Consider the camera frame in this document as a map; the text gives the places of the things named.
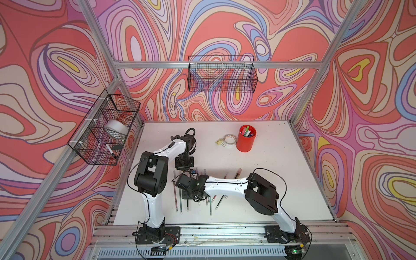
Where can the red pen cup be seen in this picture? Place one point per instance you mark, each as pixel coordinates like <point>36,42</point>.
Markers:
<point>245,143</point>

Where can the yellow black capped pencil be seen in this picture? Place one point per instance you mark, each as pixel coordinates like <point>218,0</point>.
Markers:
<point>238,174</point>

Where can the clear tape roll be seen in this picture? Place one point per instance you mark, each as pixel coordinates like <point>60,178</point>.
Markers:
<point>230,140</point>

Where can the yellow binder clip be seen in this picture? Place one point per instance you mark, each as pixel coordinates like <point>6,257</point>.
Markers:
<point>220,142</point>

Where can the black wire basket rear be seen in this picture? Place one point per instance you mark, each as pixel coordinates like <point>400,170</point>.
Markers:
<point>222,73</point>

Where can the white tape roll in basket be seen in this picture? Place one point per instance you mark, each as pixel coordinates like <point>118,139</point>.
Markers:
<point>116,129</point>

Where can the green pencil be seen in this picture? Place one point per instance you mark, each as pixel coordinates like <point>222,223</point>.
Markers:
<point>180,204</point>

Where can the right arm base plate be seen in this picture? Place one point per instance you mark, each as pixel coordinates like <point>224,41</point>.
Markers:
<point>274,234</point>

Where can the black wire basket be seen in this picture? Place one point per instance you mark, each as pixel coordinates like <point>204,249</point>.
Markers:
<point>90,139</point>
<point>222,73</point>

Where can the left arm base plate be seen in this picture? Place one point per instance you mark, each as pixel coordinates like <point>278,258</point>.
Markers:
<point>165,235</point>

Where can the black wire basket left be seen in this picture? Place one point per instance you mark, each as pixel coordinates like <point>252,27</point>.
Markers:
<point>90,139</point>

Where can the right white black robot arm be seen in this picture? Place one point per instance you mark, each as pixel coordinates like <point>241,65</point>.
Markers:
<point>262,196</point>

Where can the green marker in cup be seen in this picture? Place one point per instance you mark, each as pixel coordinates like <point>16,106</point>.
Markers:
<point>246,133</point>

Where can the white marker in basket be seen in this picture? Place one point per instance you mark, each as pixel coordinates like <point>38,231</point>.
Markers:
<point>110,150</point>

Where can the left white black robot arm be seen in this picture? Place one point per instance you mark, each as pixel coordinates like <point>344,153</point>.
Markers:
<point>150,181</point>

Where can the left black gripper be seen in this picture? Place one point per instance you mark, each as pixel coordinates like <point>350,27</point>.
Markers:
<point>182,168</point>

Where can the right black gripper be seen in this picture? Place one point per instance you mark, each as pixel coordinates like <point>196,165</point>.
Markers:
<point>184,196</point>

